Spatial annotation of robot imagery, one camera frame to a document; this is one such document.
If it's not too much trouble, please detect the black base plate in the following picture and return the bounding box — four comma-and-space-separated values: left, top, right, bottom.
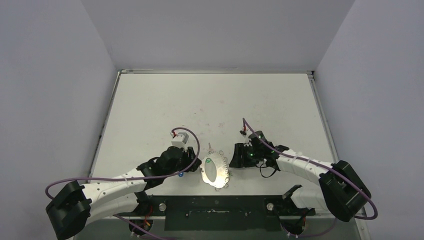
121, 195, 316, 232

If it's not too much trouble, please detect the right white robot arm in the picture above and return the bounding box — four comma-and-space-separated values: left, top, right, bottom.
229, 130, 372, 222

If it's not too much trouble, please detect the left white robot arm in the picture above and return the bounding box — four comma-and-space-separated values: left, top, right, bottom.
45, 146, 202, 240

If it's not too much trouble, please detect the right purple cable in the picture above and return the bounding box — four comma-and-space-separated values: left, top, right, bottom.
239, 117, 379, 239

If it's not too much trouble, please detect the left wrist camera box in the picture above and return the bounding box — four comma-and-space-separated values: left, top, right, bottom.
171, 132, 189, 149

